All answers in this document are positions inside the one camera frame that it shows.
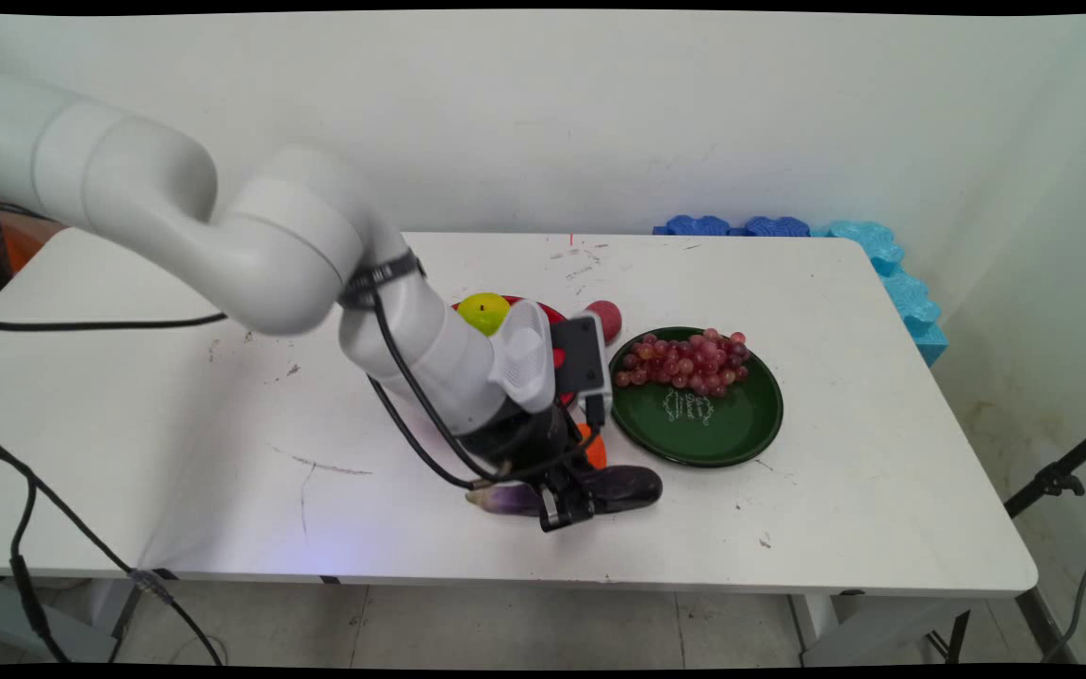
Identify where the orange object behind table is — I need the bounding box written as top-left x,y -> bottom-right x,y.
1,217 -> 65,276

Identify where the red grape bunch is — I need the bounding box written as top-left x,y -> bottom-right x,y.
615,328 -> 751,398

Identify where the black metal table leg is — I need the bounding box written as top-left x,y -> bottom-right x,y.
107,579 -> 150,663
1014,588 -> 1079,663

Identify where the light blue foam mat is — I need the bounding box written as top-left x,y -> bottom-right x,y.
812,221 -> 950,368

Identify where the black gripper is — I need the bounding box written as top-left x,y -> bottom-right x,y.
468,406 -> 602,535

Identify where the purple eggplant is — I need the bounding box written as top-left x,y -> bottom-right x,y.
465,464 -> 665,519

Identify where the green apple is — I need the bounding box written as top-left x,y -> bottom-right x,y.
456,292 -> 513,338

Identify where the black tripod stand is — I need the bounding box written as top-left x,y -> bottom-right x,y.
1004,415 -> 1086,520

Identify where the dark blue foam piece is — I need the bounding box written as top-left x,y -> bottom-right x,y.
739,216 -> 812,239
653,215 -> 733,238

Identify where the red round plate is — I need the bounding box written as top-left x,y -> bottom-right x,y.
452,294 -> 574,408

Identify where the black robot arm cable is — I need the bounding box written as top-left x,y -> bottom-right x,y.
0,253 -> 601,491

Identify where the red potato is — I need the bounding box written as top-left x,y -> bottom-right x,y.
585,300 -> 624,346

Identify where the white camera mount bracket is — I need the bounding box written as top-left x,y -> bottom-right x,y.
489,299 -> 557,416

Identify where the dark green round plate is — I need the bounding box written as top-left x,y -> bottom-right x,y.
607,326 -> 785,469

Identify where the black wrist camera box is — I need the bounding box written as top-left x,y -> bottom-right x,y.
551,311 -> 616,427

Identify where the orange fruit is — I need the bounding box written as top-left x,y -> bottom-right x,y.
575,422 -> 609,471

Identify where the black cable with connector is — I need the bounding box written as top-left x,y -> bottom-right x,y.
0,420 -> 225,665

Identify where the black looped cable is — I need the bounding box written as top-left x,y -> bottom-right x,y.
0,443 -> 73,665

